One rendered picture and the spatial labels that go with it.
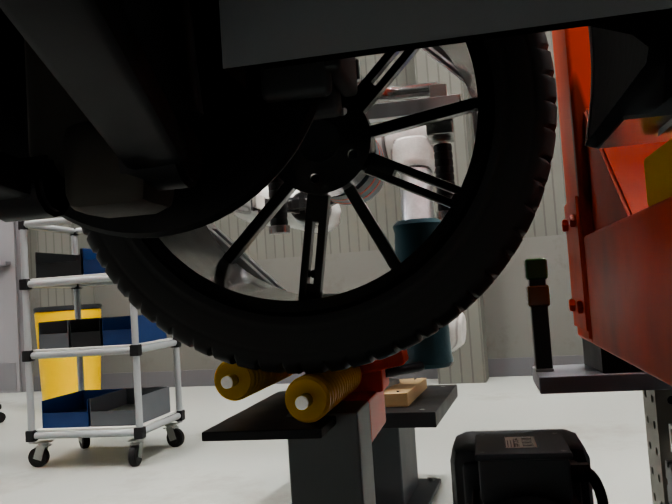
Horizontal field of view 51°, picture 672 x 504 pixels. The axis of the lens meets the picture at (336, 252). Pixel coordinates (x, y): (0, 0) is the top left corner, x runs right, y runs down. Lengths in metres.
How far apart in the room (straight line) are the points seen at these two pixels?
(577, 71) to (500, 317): 3.77
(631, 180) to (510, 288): 3.91
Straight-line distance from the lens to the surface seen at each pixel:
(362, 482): 0.98
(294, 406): 0.90
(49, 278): 3.10
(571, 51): 1.14
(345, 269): 4.98
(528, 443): 0.88
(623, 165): 0.95
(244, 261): 1.19
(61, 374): 4.74
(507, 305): 4.81
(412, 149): 2.21
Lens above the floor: 0.62
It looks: 3 degrees up
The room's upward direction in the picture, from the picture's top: 4 degrees counter-clockwise
